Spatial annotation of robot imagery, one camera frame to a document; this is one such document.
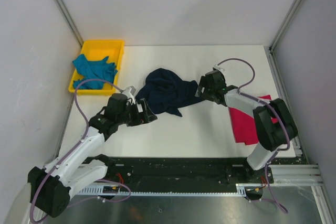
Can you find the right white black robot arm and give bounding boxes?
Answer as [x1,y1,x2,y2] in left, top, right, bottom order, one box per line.
[196,69,298,183]

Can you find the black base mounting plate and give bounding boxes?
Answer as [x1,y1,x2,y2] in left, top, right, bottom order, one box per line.
[85,157,275,185]

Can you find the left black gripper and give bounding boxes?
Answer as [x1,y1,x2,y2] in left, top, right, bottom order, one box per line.
[117,99,156,127]

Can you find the left aluminium frame post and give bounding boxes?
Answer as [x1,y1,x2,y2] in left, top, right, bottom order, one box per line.
[54,0,84,47]

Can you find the aluminium frame post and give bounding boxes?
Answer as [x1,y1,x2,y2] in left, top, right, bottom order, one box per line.
[269,0,305,53]
[54,0,84,47]

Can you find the navy blue t-shirt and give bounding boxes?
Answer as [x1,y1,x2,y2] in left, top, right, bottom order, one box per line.
[135,68,204,117]

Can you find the folded magenta t-shirt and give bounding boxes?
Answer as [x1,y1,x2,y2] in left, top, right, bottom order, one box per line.
[225,91,271,145]

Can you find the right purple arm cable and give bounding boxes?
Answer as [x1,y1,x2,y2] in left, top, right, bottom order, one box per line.
[216,58,291,214]

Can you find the right aluminium frame post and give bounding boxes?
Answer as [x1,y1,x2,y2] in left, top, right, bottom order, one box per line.
[269,0,305,53]

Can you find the yellow plastic bin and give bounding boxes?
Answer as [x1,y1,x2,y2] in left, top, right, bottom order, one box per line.
[68,40,124,95]

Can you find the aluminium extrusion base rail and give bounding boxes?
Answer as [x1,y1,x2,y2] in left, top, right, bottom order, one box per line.
[270,165,323,186]

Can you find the slotted grey cable duct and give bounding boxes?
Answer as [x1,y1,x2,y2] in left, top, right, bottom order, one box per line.
[76,183,263,197]

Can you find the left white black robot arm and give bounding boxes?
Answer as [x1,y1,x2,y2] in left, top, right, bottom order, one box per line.
[27,93,157,223]

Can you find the teal crumpled t-shirt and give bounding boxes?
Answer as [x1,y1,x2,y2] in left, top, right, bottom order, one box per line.
[72,54,118,89]

